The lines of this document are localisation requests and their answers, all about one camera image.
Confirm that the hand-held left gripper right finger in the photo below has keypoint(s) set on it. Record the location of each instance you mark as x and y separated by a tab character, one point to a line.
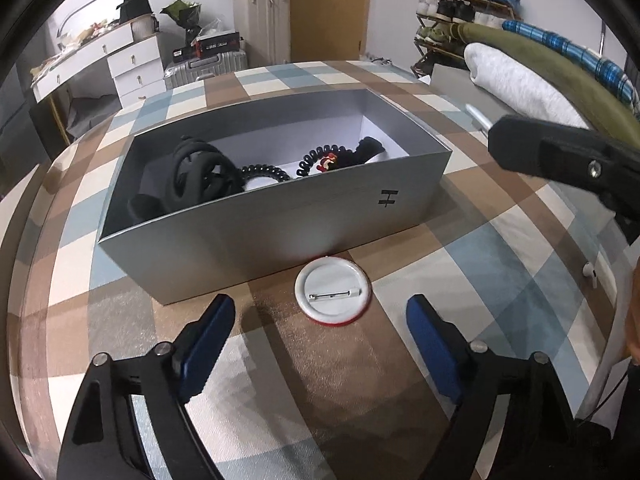
432	351

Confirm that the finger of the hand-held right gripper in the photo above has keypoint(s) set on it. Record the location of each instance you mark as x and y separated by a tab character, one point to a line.
550	152

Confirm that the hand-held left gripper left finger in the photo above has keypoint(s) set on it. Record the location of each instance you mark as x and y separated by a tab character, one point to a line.
207	351

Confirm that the round white red pin badge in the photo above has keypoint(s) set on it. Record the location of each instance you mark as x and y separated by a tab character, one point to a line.
325	310

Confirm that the grey cardboard box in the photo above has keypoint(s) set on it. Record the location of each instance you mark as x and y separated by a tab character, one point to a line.
300	225

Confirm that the large black hair claw clip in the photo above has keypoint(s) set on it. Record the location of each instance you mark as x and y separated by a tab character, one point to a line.
190	175

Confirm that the slim black hair claw clip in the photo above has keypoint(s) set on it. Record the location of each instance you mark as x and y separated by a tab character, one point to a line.
365	149

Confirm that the small red toy figure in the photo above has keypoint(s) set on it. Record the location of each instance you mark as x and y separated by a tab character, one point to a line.
330	161

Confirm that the white earbud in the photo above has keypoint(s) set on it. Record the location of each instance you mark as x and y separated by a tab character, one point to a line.
590	272

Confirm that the white rolled blanket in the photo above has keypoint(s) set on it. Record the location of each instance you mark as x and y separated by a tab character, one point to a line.
520	85

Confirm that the silver metal tube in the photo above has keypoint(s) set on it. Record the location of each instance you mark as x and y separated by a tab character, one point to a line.
477	117

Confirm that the green rolled blanket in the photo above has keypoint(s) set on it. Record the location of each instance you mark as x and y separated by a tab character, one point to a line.
565	72

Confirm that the checked blanket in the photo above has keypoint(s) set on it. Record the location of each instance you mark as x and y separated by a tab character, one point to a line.
450	270

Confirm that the blue plaid rolled blanket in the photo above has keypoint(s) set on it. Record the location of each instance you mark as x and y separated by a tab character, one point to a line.
595	62

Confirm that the mop pole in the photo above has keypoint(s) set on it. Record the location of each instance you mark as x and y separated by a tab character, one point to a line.
602	37

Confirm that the wooden shoe rack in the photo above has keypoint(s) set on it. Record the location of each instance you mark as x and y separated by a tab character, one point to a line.
425	57

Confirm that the group of sneakers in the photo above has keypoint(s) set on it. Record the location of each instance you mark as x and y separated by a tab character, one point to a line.
450	7

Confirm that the patterned slippers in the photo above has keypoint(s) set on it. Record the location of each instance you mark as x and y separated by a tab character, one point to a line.
380	60

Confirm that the black cloth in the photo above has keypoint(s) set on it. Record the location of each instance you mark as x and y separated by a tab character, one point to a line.
92	117

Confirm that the wooden door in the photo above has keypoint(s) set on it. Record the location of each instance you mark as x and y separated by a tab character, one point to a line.
330	10

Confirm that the silver suitcase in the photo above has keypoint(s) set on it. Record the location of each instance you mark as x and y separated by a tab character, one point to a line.
205	70

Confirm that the white dressing table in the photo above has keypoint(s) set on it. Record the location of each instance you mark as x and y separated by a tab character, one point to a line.
135	70

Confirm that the dark grey refrigerator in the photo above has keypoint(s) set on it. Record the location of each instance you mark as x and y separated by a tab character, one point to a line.
20	125

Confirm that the black red flat box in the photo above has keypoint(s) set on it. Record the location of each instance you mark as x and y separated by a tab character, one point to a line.
217	44

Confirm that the white suitcase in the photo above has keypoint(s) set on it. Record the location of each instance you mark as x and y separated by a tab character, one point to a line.
262	25

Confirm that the white bucket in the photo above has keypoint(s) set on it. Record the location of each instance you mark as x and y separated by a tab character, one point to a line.
145	27

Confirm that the black wrapped bouquet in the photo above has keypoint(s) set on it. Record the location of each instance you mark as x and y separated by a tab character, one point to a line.
182	17

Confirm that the black bag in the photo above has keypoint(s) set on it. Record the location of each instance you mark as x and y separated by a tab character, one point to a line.
135	0

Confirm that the oval mirror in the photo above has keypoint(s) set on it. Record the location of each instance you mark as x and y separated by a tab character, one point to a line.
85	12

